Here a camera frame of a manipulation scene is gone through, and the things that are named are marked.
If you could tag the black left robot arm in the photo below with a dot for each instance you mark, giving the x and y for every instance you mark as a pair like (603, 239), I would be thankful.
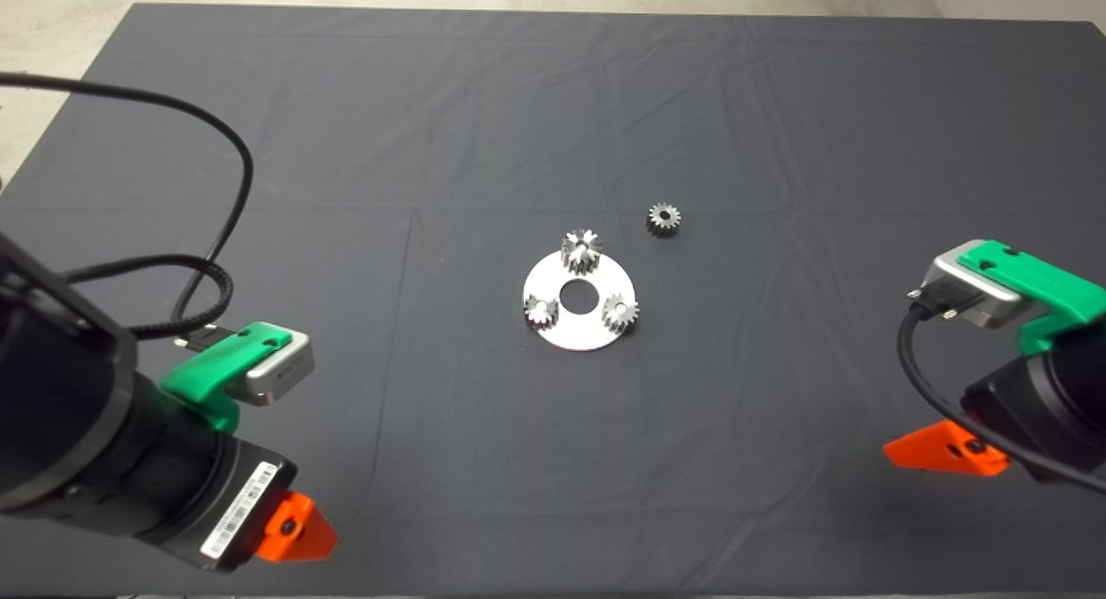
(69, 409)

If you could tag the small steel gear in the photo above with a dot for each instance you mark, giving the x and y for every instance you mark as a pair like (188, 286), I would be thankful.
(537, 312)
(666, 229)
(619, 315)

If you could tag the silver left camera box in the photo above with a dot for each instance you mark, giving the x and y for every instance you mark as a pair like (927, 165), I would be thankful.
(281, 376)

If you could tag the round metal plate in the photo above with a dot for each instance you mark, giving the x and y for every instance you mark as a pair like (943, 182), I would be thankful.
(577, 335)

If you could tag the large steel gear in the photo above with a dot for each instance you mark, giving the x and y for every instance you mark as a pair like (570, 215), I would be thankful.
(581, 251)

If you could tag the silver right camera box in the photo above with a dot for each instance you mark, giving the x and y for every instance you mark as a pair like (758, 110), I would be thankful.
(976, 301)

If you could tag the green left camera mount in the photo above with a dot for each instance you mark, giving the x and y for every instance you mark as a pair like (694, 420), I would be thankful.
(199, 379)

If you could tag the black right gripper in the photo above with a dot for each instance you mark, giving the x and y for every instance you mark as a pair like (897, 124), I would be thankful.
(1020, 413)

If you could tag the silver camera box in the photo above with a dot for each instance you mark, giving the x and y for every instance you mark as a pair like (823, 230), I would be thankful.
(976, 301)
(281, 376)

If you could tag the green right camera mount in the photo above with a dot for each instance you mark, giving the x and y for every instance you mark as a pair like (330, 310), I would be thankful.
(1054, 292)

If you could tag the dark grey table cloth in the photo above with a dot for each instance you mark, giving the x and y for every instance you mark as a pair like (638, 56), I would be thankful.
(432, 106)

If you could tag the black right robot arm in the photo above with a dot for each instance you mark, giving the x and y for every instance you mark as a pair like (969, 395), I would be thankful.
(1084, 409)

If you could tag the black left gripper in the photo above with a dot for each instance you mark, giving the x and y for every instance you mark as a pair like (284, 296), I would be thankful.
(225, 504)

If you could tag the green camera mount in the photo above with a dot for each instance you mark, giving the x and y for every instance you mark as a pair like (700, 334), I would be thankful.
(199, 379)
(1054, 292)

